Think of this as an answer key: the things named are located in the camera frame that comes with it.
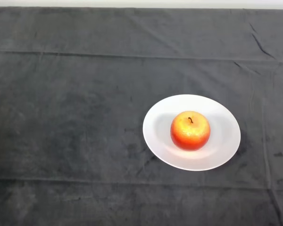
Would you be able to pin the red yellow apple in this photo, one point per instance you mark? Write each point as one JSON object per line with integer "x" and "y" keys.
{"x": 191, "y": 134}

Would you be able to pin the white round plate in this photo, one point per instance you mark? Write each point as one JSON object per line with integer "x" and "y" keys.
{"x": 226, "y": 141}

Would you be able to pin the black cloth table cover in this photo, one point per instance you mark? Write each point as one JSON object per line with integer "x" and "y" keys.
{"x": 61, "y": 70}

